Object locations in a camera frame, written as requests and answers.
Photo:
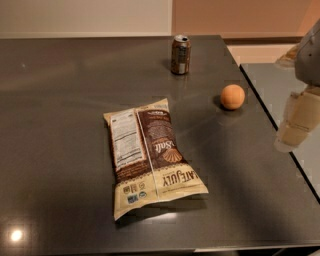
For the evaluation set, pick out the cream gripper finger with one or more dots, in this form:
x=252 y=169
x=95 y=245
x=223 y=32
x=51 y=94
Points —
x=301 y=116

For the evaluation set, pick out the orange brown soda can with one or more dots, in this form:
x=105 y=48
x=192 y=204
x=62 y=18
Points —
x=180 y=57

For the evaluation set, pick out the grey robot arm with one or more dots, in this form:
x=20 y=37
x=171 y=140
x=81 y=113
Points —
x=307 y=60

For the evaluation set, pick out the orange fruit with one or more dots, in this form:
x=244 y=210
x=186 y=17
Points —
x=232 y=97

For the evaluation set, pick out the brown cream chip bag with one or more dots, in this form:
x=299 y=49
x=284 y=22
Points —
x=148 y=166

